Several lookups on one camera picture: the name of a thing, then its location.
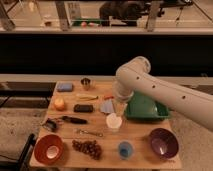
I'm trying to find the green plastic tray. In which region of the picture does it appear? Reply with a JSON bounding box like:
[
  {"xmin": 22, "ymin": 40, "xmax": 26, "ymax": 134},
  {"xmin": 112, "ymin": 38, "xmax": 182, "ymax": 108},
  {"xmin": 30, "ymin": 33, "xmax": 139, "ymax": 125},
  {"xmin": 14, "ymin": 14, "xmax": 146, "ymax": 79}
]
[{"xmin": 124, "ymin": 91, "xmax": 170, "ymax": 121}]

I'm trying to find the small metal cup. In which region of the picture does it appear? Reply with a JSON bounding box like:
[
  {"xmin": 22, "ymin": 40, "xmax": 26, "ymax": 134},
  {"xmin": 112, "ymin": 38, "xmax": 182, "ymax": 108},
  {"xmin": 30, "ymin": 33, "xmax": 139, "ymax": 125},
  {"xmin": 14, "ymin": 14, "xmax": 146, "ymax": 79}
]
[{"xmin": 81, "ymin": 78, "xmax": 91, "ymax": 90}]

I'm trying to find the yellow banana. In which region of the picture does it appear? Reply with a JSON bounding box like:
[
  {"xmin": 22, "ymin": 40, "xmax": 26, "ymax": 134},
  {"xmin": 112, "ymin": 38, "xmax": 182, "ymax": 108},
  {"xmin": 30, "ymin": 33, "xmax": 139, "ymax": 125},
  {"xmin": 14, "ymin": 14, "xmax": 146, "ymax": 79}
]
[{"xmin": 76, "ymin": 94, "xmax": 98, "ymax": 101}]

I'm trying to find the black handled tool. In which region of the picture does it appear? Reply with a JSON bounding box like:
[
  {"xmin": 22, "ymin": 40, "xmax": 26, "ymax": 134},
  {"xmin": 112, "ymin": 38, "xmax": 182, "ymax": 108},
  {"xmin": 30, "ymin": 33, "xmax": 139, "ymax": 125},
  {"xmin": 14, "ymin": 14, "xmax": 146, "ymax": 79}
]
[{"xmin": 61, "ymin": 116, "xmax": 88, "ymax": 124}]

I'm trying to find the blue grey cloth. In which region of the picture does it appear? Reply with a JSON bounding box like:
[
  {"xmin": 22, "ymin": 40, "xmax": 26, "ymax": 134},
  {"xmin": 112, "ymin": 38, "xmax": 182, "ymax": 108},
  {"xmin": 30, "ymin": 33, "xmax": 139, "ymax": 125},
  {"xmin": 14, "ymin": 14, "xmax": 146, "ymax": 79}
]
[{"xmin": 100, "ymin": 99, "xmax": 115, "ymax": 114}]

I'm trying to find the purple bowl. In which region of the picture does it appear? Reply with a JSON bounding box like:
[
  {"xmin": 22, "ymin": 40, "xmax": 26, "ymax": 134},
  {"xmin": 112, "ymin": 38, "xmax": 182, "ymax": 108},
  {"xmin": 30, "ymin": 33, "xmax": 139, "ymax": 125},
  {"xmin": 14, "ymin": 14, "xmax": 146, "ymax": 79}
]
[{"xmin": 149, "ymin": 128, "xmax": 179, "ymax": 159}]

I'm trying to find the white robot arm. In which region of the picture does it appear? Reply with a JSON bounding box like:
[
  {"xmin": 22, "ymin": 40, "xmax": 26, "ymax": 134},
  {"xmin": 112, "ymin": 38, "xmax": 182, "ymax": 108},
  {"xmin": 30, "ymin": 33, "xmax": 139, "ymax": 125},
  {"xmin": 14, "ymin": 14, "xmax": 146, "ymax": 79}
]
[{"xmin": 113, "ymin": 56, "xmax": 213, "ymax": 132}]

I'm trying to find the person in background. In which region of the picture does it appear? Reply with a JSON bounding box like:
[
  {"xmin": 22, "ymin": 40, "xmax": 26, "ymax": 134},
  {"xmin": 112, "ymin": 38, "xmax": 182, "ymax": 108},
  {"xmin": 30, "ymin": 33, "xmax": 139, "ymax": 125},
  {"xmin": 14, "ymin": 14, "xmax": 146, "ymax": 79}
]
[{"xmin": 99, "ymin": 1, "xmax": 145, "ymax": 26}]

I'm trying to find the black rectangular block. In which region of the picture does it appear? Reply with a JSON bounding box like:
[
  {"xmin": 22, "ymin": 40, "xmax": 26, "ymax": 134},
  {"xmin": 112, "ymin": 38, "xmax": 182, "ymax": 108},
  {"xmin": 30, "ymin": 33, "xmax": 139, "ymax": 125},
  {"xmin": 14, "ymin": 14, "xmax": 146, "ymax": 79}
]
[{"xmin": 74, "ymin": 104, "xmax": 94, "ymax": 113}]

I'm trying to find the bunch of dark grapes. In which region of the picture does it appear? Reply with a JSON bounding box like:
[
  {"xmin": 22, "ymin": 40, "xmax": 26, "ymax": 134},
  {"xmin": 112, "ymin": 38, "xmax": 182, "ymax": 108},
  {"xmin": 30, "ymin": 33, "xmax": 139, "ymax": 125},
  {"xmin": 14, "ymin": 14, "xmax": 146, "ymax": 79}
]
[{"xmin": 72, "ymin": 140, "xmax": 102, "ymax": 160}]

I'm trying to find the orange fruit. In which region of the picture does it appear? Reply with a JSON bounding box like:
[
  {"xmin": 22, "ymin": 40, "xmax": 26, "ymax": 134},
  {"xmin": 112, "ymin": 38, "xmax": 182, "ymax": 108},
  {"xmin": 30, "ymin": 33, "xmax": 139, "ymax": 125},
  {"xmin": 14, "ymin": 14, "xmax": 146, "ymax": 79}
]
[{"xmin": 54, "ymin": 98, "xmax": 66, "ymax": 111}]

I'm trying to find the blue plastic cup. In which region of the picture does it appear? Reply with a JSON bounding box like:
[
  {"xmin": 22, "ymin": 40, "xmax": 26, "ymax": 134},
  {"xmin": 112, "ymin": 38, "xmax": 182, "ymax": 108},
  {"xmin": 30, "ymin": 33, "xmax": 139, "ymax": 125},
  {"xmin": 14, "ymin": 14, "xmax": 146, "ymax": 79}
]
[{"xmin": 118, "ymin": 141, "xmax": 133, "ymax": 160}]

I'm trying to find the metal binder clip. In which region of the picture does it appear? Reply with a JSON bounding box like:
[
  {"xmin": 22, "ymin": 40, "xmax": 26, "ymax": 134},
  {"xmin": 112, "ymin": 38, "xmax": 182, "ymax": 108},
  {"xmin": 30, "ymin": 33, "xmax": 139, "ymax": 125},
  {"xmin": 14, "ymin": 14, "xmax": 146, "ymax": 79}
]
[{"xmin": 42, "ymin": 119, "xmax": 57, "ymax": 132}]

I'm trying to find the metal key tool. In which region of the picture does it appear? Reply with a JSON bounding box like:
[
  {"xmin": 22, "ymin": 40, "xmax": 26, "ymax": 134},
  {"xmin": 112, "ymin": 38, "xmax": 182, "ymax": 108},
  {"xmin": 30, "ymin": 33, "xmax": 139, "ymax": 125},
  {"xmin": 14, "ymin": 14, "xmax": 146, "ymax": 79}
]
[{"xmin": 78, "ymin": 130, "xmax": 103, "ymax": 137}]

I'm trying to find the orange bowl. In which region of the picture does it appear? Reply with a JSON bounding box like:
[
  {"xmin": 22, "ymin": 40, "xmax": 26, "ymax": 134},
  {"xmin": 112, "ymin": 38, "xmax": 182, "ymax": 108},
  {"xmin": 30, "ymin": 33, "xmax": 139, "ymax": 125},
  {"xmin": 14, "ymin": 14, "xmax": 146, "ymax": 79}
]
[{"xmin": 34, "ymin": 134, "xmax": 63, "ymax": 165}]

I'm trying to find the blue sponge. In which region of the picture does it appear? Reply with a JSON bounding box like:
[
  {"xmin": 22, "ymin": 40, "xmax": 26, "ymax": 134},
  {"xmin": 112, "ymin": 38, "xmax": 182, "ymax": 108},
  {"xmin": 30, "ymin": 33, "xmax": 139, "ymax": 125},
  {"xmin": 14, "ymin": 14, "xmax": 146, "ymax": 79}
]
[{"xmin": 56, "ymin": 83, "xmax": 73, "ymax": 92}]

